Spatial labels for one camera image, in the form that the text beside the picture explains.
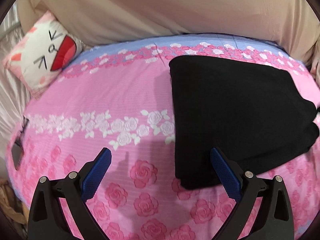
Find pink rose print bed sheet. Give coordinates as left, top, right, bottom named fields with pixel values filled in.
left=5, top=32, right=320, bottom=240

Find grey metal rail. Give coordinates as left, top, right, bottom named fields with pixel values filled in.
left=0, top=21, right=19, bottom=39

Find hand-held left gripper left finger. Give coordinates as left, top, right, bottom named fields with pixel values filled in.
left=27, top=148, right=112, bottom=240

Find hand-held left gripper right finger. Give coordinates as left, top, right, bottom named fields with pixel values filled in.
left=209, top=147, right=294, bottom=240

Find pink satin curtain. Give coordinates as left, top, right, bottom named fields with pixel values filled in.
left=0, top=2, right=34, bottom=140

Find cat face pillow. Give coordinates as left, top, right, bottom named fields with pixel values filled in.
left=2, top=12, right=85, bottom=97

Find black pants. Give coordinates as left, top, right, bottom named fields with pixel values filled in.
left=168, top=56, right=320, bottom=190

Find beige cloth drape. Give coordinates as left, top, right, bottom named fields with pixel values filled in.
left=17, top=0, right=320, bottom=63

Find brown crumpled cloth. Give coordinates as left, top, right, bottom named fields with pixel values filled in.
left=0, top=177, right=27, bottom=226

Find floral pale curtain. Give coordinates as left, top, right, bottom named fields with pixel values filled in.
left=309, top=51, right=320, bottom=87

